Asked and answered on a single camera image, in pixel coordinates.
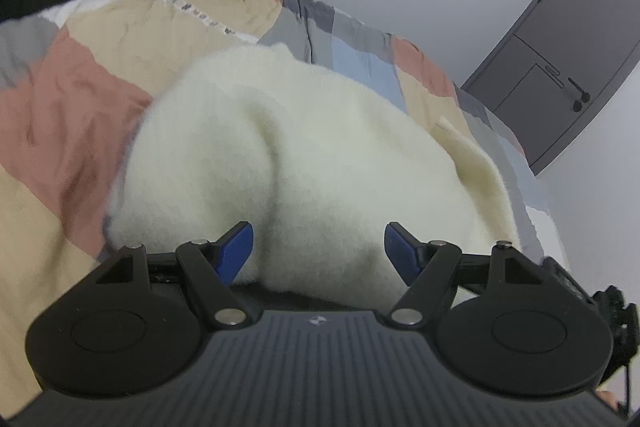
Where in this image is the black door handle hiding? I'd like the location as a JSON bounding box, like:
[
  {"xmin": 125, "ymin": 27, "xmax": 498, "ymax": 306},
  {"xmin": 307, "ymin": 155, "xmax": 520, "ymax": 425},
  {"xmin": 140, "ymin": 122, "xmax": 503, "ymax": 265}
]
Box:
[{"xmin": 566, "ymin": 77, "xmax": 592, "ymax": 114}]

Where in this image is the patchwork bed quilt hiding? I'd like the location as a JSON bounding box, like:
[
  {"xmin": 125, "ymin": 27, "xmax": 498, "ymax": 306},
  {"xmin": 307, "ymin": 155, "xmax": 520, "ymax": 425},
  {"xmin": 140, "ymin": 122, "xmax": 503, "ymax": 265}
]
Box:
[{"xmin": 0, "ymin": 0, "xmax": 571, "ymax": 408}]

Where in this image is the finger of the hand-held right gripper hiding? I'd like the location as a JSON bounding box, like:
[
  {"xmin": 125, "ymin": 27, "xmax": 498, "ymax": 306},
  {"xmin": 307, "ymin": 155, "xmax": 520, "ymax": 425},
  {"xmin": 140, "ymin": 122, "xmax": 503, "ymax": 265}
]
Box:
[{"xmin": 540, "ymin": 256, "xmax": 593, "ymax": 304}]

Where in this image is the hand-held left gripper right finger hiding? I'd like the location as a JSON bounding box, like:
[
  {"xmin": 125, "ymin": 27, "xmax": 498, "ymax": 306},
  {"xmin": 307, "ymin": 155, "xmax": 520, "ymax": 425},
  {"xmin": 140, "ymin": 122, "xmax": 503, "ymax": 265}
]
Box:
[{"xmin": 384, "ymin": 221, "xmax": 548, "ymax": 329}]

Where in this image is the grey door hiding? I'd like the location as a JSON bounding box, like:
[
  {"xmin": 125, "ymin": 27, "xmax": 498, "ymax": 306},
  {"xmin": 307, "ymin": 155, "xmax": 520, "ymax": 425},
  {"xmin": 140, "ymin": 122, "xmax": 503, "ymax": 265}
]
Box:
[{"xmin": 460, "ymin": 0, "xmax": 640, "ymax": 178}]

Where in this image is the cream sweater with blue stripes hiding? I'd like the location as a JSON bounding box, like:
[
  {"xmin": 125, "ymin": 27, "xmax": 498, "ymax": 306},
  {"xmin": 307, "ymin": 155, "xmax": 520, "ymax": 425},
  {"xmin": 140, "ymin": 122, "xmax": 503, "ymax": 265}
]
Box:
[{"xmin": 102, "ymin": 44, "xmax": 518, "ymax": 308}]

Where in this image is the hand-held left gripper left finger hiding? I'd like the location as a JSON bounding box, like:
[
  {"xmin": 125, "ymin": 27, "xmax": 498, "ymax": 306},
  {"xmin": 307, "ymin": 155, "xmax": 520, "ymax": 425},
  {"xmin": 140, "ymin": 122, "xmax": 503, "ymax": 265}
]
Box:
[{"xmin": 95, "ymin": 221, "xmax": 261, "ymax": 329}]

